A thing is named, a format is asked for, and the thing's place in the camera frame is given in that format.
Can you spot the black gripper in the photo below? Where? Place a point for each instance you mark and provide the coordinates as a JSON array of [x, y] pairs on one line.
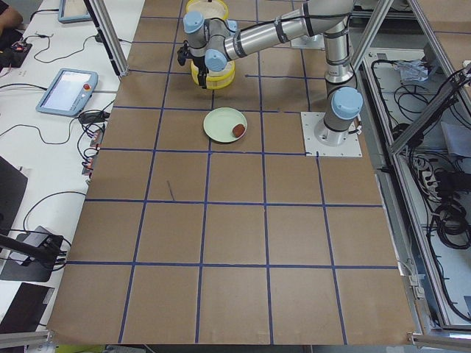
[[201, 68]]

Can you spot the person forearm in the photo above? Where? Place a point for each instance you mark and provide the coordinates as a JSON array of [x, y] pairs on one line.
[[10, 18]]

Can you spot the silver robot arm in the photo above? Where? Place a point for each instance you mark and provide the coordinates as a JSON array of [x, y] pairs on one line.
[[212, 43]]

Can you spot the yellow steamer basket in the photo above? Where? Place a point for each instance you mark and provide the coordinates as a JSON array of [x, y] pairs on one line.
[[209, 9], [222, 79]]

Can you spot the light green plate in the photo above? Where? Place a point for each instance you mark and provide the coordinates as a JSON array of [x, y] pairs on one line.
[[218, 124]]

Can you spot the brown bun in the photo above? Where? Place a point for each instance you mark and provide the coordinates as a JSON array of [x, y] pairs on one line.
[[238, 130]]

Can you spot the black power adapter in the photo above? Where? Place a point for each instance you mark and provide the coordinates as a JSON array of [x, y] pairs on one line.
[[93, 117]]

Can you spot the far teach pendant tablet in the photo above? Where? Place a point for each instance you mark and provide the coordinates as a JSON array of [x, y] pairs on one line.
[[73, 11]]

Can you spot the teach pendant tablet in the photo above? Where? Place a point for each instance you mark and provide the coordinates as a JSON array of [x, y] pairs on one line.
[[69, 92], [73, 11]]

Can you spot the near teach pendant tablet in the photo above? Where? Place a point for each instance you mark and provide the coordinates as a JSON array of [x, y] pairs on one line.
[[69, 92]]

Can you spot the black laptop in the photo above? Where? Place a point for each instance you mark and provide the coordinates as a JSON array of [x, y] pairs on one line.
[[13, 188]]

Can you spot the crumpled plastic bag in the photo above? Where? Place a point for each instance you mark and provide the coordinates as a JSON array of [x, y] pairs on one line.
[[411, 70]]

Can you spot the aluminium frame post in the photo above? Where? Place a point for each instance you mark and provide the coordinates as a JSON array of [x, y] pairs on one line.
[[104, 26]]

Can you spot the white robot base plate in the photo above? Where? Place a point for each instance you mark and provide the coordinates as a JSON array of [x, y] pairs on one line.
[[319, 141]]

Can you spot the aluminium frame rail right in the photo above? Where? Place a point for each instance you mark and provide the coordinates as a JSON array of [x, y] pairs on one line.
[[457, 79]]

